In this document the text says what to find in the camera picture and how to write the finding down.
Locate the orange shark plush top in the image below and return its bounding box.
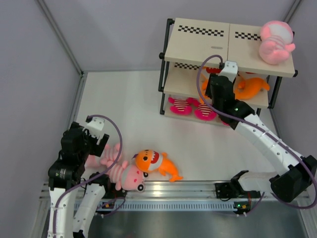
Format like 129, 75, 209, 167
201, 66, 221, 99

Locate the orange shark plush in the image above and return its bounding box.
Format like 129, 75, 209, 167
133, 149, 183, 182
201, 66, 221, 99
234, 71, 270, 100

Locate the light pink plush back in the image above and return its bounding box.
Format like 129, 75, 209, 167
85, 142, 121, 168

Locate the magenta plush with yellow glasses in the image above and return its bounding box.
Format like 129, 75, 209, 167
168, 97, 194, 116

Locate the light pink plush with face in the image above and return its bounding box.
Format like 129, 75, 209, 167
106, 160, 149, 192

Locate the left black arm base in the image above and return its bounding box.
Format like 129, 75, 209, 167
103, 183, 127, 199

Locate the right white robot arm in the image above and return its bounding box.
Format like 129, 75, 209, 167
206, 74, 317, 203

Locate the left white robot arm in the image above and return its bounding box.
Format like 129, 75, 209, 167
47, 117, 112, 238

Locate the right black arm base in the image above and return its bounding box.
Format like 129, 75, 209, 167
214, 182, 248, 200

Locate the beige three-tier shelf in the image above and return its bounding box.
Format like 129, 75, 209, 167
158, 18, 297, 123

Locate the light pink plush on shelf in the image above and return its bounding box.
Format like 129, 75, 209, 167
259, 20, 296, 65

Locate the magenta striped plush left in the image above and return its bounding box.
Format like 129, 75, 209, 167
194, 103, 217, 121

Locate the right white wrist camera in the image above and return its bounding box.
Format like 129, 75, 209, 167
218, 61, 238, 82

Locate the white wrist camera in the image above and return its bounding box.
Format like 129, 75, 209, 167
85, 117, 105, 139
218, 61, 238, 82

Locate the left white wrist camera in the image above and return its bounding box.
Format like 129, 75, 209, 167
85, 117, 105, 139

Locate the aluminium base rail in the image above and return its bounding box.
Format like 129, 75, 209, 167
39, 180, 310, 211

